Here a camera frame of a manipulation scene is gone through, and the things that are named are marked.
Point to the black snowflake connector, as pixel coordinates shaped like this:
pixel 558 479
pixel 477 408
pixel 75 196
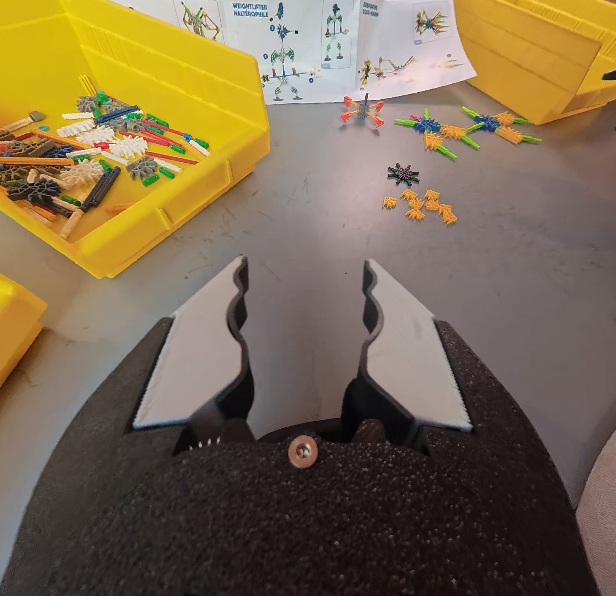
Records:
pixel 403 173

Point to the blue yellow green toy assembly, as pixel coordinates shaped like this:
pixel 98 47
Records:
pixel 426 124

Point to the pile of mixed toy pieces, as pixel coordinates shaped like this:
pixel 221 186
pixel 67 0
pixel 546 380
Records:
pixel 96 136

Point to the orange grey toy assembly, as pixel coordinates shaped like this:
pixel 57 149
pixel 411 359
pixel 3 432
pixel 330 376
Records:
pixel 363 109

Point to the beige sweatshirt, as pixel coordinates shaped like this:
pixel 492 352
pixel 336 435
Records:
pixel 601 509

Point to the yellow plastic bin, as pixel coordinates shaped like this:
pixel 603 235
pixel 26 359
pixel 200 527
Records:
pixel 519 52
pixel 192 91
pixel 19 326

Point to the white instruction sheet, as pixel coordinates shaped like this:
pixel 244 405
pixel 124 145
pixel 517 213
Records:
pixel 308 14

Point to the small yellow connectors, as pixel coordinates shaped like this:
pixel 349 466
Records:
pixel 447 213

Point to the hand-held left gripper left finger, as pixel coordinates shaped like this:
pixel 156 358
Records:
pixel 192 365

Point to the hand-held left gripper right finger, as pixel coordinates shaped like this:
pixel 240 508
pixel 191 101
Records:
pixel 409 365

